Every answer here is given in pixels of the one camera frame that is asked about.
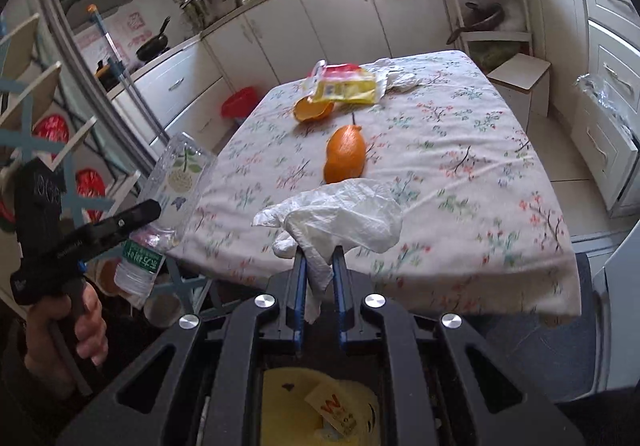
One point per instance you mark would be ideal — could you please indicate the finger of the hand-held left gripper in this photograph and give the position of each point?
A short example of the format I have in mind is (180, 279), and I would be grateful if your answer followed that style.
(120, 223)

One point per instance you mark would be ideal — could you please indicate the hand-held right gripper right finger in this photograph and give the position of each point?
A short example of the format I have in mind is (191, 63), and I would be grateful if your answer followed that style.
(341, 296)

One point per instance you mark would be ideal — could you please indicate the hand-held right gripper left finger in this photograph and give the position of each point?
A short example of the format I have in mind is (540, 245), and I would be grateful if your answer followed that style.
(300, 296)

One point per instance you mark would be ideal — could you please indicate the clear bottle with green label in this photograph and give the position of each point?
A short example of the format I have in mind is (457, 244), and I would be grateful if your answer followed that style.
(175, 186)

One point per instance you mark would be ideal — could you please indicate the white tissue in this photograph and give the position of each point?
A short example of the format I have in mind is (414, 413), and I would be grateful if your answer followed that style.
(350, 216)
(395, 74)

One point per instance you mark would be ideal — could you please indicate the person's left hand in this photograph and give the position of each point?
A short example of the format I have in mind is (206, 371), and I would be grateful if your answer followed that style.
(90, 326)

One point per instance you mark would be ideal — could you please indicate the red printed bag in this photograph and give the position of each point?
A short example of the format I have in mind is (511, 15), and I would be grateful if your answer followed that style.
(50, 134)

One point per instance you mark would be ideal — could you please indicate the yellow plastic bag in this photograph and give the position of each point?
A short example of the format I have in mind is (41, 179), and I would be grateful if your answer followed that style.
(290, 406)

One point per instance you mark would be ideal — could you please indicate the floral tablecloth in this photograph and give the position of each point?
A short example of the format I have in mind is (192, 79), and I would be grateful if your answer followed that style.
(450, 226)

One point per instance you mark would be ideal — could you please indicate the orange peel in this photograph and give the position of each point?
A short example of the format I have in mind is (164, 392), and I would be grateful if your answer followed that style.
(312, 111)
(345, 154)

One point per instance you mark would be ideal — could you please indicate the blue folding rack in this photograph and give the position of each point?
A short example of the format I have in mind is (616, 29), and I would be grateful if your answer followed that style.
(30, 76)

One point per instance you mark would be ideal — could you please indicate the blue mop pole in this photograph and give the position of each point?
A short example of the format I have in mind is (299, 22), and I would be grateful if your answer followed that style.
(112, 56)

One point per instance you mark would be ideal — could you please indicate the bin with red bag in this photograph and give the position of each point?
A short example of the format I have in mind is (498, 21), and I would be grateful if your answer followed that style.
(240, 102)

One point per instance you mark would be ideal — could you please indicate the black frying pan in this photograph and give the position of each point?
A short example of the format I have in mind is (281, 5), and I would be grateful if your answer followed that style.
(152, 46)

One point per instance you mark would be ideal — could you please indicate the yellow snack packet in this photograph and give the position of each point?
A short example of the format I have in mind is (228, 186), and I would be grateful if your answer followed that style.
(345, 90)

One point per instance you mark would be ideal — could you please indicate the red white plastic wrapper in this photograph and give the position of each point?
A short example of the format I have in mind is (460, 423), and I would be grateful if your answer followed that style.
(340, 70)

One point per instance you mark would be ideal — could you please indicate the cream door cabinet row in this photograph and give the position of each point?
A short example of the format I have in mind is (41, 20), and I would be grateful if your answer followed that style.
(325, 21)

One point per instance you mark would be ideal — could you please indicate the white appliance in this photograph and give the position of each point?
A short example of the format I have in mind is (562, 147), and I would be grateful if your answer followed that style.
(620, 306)

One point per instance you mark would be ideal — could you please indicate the white wooden stool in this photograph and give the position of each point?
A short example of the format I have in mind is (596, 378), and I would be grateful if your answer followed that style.
(520, 76)

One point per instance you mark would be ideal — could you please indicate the dark wok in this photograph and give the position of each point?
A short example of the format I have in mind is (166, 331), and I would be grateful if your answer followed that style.
(480, 19)

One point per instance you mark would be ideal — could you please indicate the clear plastic bag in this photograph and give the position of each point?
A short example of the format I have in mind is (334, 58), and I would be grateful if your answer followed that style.
(605, 101)

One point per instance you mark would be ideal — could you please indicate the white shelf rack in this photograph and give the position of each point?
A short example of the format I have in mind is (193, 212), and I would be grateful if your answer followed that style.
(520, 1)

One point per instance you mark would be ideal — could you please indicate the cream panelled drawer cabinet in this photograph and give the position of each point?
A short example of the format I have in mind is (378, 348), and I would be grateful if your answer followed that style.
(610, 76)

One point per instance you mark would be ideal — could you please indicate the grey metal door frame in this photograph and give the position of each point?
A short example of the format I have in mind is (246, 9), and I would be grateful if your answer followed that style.
(75, 61)

